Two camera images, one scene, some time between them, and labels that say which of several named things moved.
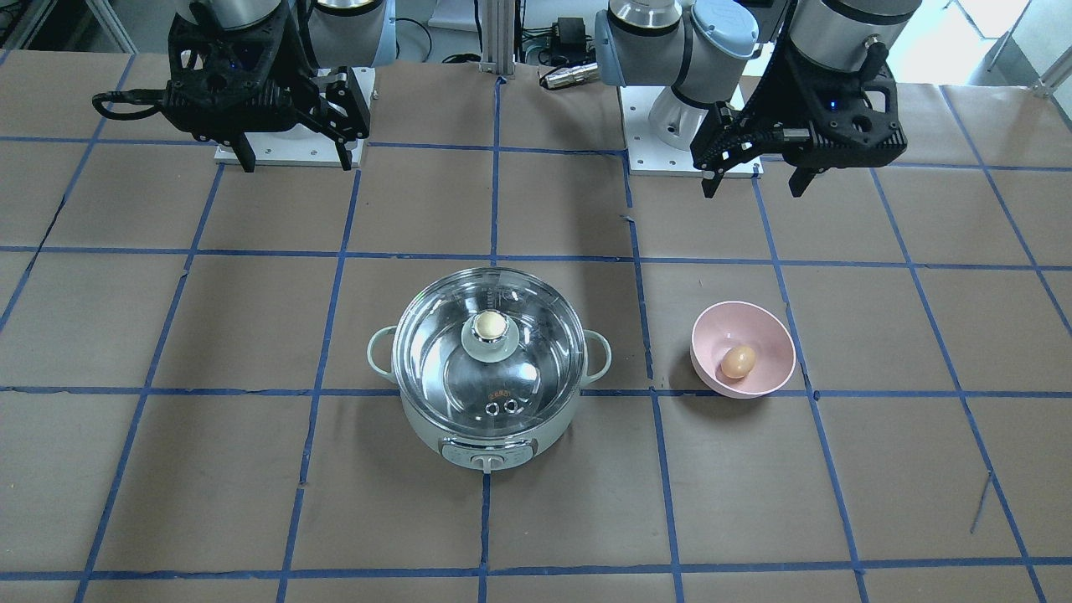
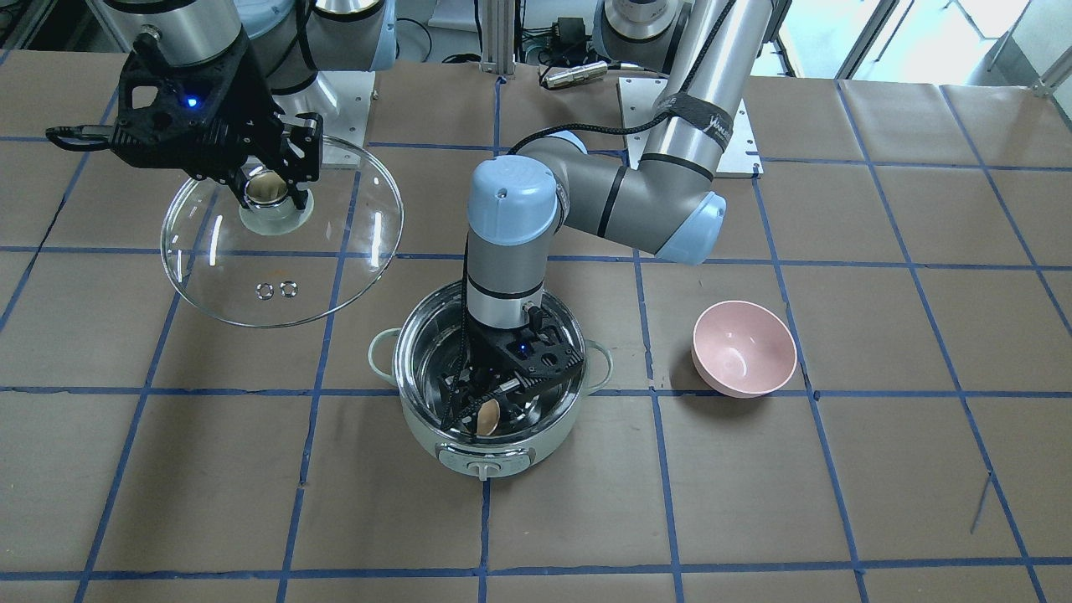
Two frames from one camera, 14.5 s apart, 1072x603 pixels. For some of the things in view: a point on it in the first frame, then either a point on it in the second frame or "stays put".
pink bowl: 748,324 stays put
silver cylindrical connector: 571,74 stays put
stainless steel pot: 490,363 stays put
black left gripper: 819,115 to 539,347
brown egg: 737,362 to 488,417
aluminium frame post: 497,37 stays put
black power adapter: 572,31 stays put
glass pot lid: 490,352 to 319,257
